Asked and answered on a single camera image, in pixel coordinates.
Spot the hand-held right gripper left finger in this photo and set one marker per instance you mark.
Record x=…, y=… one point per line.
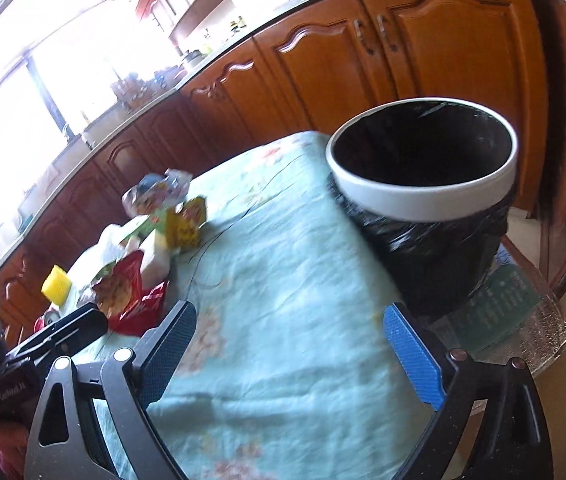
x=168, y=345

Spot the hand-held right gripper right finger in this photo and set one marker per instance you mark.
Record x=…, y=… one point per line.
x=413, y=355

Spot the kitchen window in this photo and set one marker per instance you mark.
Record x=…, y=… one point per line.
x=13, y=110

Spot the teal floral tablecloth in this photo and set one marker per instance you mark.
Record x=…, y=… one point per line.
x=273, y=270

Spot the clear colourful plastic wrapper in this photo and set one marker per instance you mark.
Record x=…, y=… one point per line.
x=155, y=192

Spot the red snack packet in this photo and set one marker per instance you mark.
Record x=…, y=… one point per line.
x=133, y=300

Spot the green printed paper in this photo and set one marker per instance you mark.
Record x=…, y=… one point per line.
x=503, y=300

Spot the grey kitchen countertop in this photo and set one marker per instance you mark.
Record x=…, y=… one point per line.
x=263, y=20

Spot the green packet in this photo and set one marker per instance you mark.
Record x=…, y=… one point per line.
x=150, y=225

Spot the yellow drink carton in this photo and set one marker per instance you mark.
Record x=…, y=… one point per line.
x=186, y=225

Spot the wooden lower kitchen cabinets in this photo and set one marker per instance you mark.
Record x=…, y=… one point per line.
x=323, y=75

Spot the red crushed drink can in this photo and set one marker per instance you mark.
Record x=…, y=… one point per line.
x=44, y=322

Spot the white tissue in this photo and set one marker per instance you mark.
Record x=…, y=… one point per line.
x=155, y=260

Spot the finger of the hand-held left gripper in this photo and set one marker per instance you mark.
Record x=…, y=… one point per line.
x=70, y=330

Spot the person's left hand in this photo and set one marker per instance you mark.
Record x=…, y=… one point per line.
x=8, y=447

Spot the white bin with black bag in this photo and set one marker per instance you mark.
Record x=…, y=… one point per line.
x=413, y=205

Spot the yellow foam net sleeve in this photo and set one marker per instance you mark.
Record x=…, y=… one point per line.
x=57, y=286

